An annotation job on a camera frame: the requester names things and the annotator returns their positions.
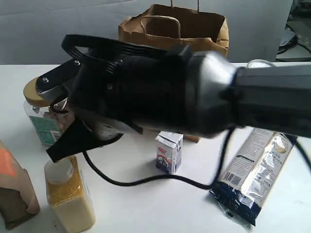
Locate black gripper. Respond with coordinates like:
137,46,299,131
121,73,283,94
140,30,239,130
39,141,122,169
35,34,237,137

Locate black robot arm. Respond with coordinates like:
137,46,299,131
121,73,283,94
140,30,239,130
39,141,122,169
35,34,311,162

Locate brown paper bag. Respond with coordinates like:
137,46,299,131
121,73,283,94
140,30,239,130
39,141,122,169
117,4,235,138

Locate clear jar with gold lid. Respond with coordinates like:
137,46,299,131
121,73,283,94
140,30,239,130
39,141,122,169
23,78,75,146

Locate small blue white milk carton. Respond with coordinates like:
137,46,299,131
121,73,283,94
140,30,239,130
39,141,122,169
155,131,183,175

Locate bottle of yellow millet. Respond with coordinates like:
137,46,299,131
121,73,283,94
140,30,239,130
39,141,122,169
44,156,96,233

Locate dark can with pull tab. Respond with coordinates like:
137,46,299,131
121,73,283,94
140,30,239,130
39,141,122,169
246,59,275,68

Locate brown pouch with orange label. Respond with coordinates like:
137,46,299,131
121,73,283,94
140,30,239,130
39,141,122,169
0,142,40,230

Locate dark blue noodle packet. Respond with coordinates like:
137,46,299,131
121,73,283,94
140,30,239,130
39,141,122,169
210,128,297,226

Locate white backdrop cloth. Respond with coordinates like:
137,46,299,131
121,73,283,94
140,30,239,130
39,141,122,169
0,0,292,65

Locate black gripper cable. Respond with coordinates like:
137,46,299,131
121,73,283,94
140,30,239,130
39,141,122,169
81,128,235,190

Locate black cables in background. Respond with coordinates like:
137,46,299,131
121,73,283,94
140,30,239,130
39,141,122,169
276,21,311,63

